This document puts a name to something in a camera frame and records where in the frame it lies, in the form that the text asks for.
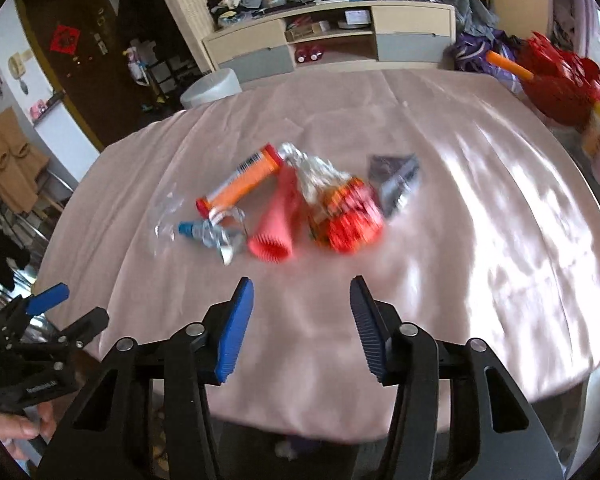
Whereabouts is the dark grey packet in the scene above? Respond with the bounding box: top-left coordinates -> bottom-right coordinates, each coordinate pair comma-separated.
369,152 -> 422,218

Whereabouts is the red door decoration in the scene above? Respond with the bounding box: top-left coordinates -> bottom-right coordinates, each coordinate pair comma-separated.
49,24 -> 81,57

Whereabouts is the pink curtain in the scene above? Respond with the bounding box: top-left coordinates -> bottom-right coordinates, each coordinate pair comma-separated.
552,0 -> 600,61

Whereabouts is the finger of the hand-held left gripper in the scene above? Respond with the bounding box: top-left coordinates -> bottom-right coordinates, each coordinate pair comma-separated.
27,307 -> 110,361
0,282 -> 71,333

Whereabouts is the orange stick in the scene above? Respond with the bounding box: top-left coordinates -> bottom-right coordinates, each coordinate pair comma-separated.
486,50 -> 535,81

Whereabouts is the grey clothing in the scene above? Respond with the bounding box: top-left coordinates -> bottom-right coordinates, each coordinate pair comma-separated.
440,0 -> 501,41

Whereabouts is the beige grey low cabinet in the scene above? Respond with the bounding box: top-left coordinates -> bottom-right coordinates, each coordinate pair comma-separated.
201,0 -> 457,83

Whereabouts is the silver foil wrapper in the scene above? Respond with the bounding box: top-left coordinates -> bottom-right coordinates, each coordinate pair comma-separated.
279,142 -> 353,206

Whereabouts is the white appliance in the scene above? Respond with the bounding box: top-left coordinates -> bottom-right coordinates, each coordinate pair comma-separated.
34,92 -> 103,181

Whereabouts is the red orange snack packet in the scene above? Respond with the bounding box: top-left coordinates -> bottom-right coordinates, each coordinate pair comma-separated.
307,175 -> 385,253

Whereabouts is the person's left hand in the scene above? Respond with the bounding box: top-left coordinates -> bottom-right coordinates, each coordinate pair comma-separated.
0,401 -> 57,461

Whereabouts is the red plastic basket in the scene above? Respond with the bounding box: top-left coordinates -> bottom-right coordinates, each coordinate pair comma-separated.
520,32 -> 600,126

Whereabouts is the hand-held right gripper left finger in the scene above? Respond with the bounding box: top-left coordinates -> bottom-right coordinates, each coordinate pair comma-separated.
39,276 -> 255,480

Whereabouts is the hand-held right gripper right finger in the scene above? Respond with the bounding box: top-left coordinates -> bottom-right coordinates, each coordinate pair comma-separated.
349,275 -> 563,480

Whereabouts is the purple bag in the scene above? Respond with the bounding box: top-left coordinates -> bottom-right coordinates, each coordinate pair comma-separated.
447,30 -> 523,93

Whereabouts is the clear packet with blue cap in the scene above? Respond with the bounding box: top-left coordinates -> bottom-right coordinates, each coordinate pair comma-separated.
154,187 -> 248,250

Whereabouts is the white round stool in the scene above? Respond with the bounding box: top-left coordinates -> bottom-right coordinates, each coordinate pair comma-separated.
181,67 -> 242,109

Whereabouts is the orange white tube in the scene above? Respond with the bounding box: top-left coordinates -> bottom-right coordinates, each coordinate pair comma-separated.
196,143 -> 285,218

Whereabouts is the black rack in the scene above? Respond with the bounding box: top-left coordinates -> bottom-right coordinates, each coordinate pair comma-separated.
125,40 -> 201,111

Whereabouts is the crushed bottle with blue cap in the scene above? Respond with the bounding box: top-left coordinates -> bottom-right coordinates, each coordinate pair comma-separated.
177,219 -> 246,265

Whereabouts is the beige wicker screen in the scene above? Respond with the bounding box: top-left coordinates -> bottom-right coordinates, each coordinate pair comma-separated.
147,0 -> 216,73

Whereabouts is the dark brown door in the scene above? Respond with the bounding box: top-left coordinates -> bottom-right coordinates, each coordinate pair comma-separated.
14,0 -> 146,151

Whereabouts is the pink blanket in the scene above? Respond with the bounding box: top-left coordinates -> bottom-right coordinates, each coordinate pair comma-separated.
32,67 -> 600,443

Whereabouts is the pink ribbed cup sleeve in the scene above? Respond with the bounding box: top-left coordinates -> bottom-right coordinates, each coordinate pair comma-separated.
247,164 -> 301,265

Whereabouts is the flat cardboard box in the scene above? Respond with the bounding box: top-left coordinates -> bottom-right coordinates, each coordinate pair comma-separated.
285,21 -> 331,43

